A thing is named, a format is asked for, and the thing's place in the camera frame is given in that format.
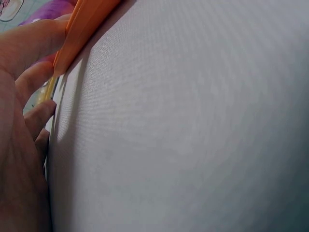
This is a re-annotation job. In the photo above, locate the person's left hand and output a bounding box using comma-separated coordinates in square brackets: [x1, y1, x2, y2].
[0, 13, 72, 232]

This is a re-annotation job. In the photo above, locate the orange plastic bar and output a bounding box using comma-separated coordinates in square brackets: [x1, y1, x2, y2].
[52, 0, 121, 74]

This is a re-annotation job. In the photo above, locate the pale yellow thin stick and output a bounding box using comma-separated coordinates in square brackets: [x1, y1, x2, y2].
[43, 75, 59, 103]

